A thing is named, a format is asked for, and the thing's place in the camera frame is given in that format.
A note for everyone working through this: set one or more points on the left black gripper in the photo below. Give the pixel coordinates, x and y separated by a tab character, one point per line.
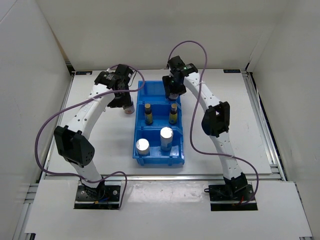
123	102

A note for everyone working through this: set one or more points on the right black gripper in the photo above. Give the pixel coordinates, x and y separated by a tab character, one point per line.
166	81

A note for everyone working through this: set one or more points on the yellow-label sauce bottle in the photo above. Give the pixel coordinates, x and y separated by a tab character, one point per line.
148	114
173	115

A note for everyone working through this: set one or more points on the silver-lid bead jar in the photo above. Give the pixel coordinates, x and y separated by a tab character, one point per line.
166	138
142	147

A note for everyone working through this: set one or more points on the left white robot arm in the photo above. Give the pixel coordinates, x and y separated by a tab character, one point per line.
110	90

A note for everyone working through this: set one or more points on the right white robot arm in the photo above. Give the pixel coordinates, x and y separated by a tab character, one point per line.
215	122

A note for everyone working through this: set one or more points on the far blue storage bin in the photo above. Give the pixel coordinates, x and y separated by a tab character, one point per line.
153	92

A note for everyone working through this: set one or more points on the blue storage bin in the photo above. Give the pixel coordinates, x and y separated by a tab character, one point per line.
160	115
156	155
153	92

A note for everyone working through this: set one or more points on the middle blue storage bin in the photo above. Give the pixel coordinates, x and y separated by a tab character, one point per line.
160	115

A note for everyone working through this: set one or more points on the near blue storage bin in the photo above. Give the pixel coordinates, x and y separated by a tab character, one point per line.
156	155

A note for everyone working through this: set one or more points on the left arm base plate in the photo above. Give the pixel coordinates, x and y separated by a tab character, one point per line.
107	198

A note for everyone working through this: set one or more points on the aluminium table edge rail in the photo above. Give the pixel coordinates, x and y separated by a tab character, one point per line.
274	176

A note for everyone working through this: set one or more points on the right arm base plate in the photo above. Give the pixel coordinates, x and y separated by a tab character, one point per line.
222	200

